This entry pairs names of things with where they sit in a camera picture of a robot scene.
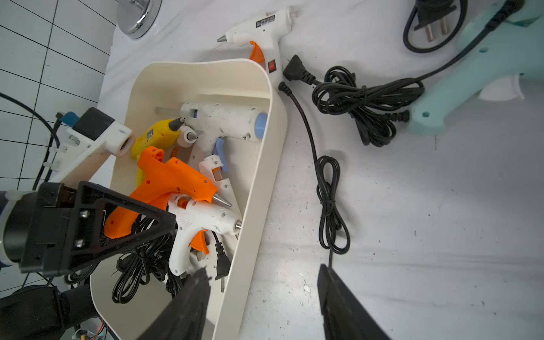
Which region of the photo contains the white glue gun orange trigger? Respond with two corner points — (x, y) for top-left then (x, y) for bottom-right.
(217, 7), (296, 88)

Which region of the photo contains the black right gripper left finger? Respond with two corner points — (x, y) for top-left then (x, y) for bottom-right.
(137, 268), (211, 340)

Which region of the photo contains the white mini glue gun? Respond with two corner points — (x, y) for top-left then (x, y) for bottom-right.
(168, 194), (242, 276)

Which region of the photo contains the small white glue gun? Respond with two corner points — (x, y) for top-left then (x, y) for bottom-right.
(198, 154), (235, 204)

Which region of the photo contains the chrome wine glass rack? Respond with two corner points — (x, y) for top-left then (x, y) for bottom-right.
(116, 0), (162, 40)

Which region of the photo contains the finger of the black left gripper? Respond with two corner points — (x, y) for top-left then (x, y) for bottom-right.
(76, 181), (177, 264)

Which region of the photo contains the large white glue gun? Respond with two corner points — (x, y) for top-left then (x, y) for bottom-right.
(155, 101), (268, 171)

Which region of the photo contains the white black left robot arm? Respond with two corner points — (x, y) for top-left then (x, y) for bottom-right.
(1, 181), (177, 339)

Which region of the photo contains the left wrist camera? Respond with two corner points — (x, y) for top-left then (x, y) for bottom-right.
(50, 107), (135, 188)

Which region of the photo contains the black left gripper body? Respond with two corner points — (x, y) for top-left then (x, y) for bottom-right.
(19, 183), (77, 274)

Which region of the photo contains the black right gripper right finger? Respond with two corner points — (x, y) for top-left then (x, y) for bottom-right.
(317, 264), (389, 340)

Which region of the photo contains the mint glue gun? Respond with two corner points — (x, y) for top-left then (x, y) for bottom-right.
(408, 1), (543, 135)

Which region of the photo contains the cream plastic storage tray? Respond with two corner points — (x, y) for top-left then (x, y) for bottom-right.
(91, 59), (288, 339)

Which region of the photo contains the yellow glue gun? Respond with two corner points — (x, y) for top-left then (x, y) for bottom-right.
(130, 118), (185, 162)

